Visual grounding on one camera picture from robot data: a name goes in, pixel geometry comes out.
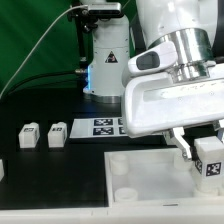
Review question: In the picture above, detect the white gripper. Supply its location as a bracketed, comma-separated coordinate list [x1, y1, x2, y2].
[121, 41, 224, 162]

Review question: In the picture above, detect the white square table top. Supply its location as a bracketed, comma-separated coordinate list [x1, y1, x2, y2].
[103, 147, 224, 208]

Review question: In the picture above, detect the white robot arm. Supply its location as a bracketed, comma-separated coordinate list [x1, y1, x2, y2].
[81, 0, 224, 160]

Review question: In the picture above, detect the white L-shaped obstacle fence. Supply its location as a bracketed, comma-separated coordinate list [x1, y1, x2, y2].
[0, 205, 224, 224]

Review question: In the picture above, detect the white fiducial marker sheet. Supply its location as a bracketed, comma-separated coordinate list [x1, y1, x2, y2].
[70, 117, 126, 139]

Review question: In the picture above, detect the white part at left edge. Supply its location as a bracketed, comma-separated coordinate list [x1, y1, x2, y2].
[0, 159, 5, 182]

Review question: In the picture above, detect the grey camera on stand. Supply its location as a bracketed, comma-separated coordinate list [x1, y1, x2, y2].
[87, 2, 121, 16]

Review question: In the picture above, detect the black camera stand pole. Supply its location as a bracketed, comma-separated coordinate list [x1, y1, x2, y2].
[67, 3, 97, 65]

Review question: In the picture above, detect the white camera cable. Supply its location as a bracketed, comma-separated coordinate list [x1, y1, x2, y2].
[0, 4, 90, 101]

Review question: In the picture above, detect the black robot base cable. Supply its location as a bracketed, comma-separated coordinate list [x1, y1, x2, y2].
[0, 68, 90, 98]

